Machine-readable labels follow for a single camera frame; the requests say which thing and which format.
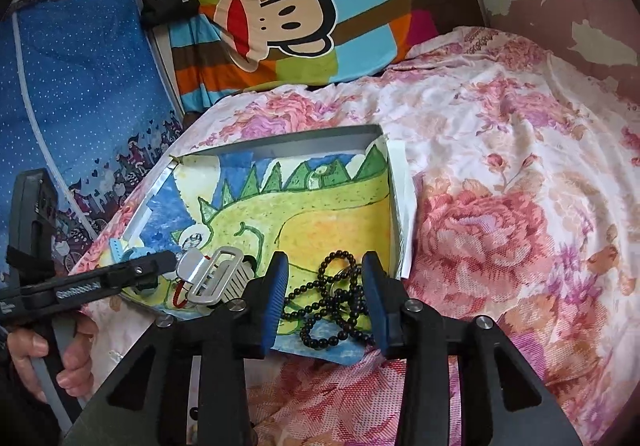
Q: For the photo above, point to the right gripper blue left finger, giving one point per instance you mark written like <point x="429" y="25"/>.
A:
<point x="144" y="401"/>

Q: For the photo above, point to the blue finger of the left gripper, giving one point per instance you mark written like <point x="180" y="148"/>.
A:
<point x="136" y="252"/>
<point x="141" y="272"/>

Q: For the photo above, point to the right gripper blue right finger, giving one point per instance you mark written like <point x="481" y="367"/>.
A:
<point x="502" y="399"/>

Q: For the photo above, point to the beige claw hair clip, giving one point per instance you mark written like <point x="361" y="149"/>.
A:
<point x="219" y="278"/>

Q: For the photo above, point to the blue bicycle print curtain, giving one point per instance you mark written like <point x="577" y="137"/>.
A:
<point x="83" y="98"/>

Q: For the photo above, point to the grey cardboard tray box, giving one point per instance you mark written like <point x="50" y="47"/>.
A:
<point x="169" y="296"/>

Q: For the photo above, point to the colourful dinosaur drawing paper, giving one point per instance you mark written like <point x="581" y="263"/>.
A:
<point x="307" y="200"/>

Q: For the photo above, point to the floral pink bedspread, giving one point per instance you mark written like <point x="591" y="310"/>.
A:
<point x="526" y="174"/>

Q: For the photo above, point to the black hanging bag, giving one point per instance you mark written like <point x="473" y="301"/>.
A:
<point x="155" y="13"/>

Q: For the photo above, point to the striped monkey blanket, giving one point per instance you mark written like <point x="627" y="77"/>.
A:
<point x="237" y="45"/>

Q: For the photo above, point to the dark wooden headboard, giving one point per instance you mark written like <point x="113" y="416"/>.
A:
<point x="451" y="14"/>

